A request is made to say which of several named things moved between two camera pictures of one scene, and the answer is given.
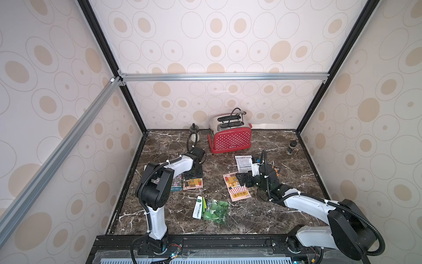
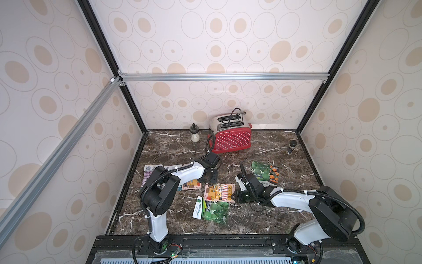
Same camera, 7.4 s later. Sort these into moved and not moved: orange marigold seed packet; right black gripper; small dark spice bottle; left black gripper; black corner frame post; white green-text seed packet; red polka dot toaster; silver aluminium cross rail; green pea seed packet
Moved: right black gripper; left black gripper; white green-text seed packet
Not moved: orange marigold seed packet; black corner frame post; green pea seed packet; silver aluminium cross rail; small dark spice bottle; red polka dot toaster
